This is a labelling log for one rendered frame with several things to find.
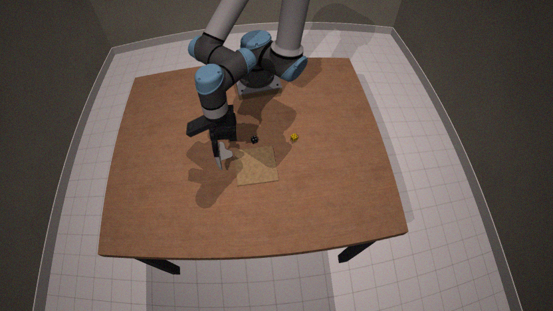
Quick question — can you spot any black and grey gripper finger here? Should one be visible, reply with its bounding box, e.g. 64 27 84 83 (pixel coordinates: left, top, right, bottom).
211 136 233 170

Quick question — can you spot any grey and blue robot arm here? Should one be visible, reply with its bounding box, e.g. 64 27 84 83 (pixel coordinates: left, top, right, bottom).
186 0 310 137

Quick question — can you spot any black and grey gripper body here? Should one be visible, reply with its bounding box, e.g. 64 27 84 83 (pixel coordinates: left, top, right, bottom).
205 104 237 142

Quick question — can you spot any tan square mat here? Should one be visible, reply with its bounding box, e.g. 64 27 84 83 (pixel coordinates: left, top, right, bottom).
234 146 279 186

